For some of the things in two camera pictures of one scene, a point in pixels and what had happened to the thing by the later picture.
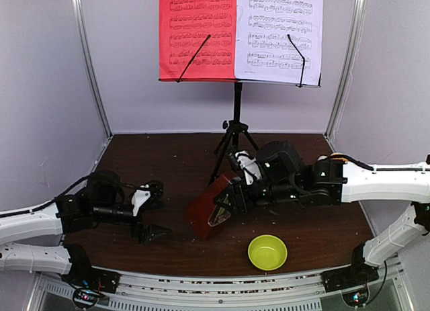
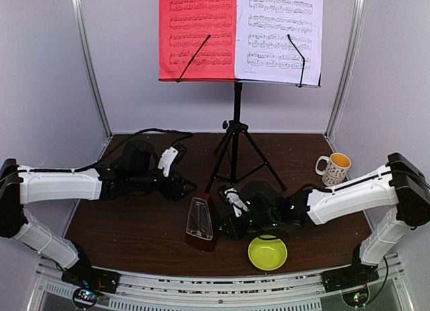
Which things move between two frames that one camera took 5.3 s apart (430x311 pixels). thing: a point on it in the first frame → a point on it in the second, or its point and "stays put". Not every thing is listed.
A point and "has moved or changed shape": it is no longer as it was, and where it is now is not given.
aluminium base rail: (141, 291) stays put
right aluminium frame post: (340, 90) stays put
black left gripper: (144, 236) → (176, 194)
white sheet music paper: (265, 17) stays put
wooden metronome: (198, 212) has moved or changed shape
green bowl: (267, 252) stays put
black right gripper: (238, 194) → (235, 233)
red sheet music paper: (187, 17) stays put
